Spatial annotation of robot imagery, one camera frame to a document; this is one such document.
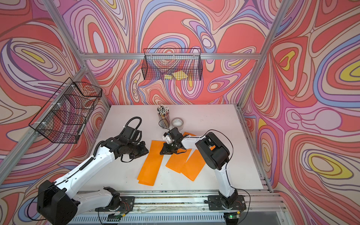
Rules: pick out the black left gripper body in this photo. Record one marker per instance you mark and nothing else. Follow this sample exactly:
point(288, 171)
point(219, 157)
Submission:
point(136, 150)

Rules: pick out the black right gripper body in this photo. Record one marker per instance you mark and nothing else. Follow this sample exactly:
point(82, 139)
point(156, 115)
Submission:
point(171, 148)

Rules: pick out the orange paper sheet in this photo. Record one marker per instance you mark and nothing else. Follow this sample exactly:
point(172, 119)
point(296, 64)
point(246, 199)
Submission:
point(151, 166)
point(193, 165)
point(176, 162)

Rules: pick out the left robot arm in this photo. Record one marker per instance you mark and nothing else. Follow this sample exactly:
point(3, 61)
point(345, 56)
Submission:
point(59, 201)

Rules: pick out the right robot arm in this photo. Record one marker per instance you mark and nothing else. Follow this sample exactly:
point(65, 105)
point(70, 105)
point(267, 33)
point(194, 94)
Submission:
point(212, 151)

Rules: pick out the clear tape roll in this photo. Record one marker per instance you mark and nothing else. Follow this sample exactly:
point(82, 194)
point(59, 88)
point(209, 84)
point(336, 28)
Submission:
point(177, 123)

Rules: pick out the clear cup of pencils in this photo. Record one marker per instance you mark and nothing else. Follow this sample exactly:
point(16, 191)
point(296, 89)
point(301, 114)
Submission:
point(164, 119)

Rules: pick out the yellow sticky notes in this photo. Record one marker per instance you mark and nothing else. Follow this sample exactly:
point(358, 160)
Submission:
point(179, 75)

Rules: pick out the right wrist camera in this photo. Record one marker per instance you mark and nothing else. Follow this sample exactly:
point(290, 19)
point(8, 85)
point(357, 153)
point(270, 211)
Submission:
point(166, 137)

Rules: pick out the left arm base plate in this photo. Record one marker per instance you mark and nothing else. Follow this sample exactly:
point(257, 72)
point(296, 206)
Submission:
point(125, 204)

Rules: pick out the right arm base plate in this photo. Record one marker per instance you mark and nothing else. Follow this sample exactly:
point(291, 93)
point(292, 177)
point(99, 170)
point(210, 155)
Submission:
point(218, 203)

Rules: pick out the black wire basket left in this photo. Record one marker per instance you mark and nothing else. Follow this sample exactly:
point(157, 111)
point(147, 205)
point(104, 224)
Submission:
point(65, 115)

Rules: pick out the black wire basket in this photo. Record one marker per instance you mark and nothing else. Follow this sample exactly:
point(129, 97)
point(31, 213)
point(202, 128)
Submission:
point(65, 115)
point(160, 61)

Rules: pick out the black wire basket back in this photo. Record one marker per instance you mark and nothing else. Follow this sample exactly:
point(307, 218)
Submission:
point(160, 61)

